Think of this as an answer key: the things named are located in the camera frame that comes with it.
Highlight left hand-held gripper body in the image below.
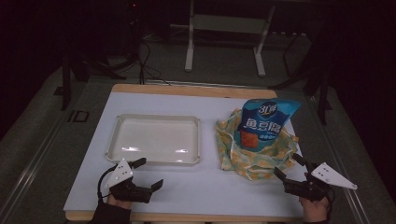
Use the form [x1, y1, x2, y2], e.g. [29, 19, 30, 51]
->
[105, 158, 154, 204]

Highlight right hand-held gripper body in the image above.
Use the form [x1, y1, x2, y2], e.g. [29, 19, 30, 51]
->
[282, 161, 359, 202]

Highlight green yellow floral cloth bag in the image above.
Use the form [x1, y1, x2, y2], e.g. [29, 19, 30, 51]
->
[214, 107, 300, 182]

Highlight blue snack bag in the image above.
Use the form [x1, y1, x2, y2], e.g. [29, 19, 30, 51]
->
[233, 98, 303, 153]

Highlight person's left hand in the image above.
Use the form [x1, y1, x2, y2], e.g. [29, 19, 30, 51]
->
[106, 193, 133, 210]

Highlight person's right hand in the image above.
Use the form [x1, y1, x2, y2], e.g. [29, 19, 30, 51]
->
[298, 195, 331, 223]

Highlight white plastic tray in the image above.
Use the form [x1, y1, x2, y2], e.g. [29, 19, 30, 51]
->
[105, 113, 202, 166]

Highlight white table mat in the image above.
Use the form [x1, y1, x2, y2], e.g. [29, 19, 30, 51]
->
[63, 91, 305, 219]

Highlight black metal stand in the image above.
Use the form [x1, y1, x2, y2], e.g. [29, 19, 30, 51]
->
[53, 50, 127, 112]
[270, 29, 333, 126]

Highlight black device with red light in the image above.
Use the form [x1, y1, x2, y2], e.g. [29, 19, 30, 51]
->
[123, 0, 142, 62]

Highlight white metal stand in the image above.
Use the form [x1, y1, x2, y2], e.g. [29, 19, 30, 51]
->
[169, 0, 276, 77]

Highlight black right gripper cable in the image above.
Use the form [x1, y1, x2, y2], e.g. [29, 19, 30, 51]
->
[323, 186, 336, 220]

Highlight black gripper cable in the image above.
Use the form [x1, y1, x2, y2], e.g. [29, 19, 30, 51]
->
[323, 186, 336, 220]
[96, 165, 119, 201]

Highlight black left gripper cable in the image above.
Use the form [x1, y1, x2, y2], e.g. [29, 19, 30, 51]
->
[96, 165, 119, 201]

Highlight black floor cables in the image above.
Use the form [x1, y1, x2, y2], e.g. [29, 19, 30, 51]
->
[135, 32, 173, 87]

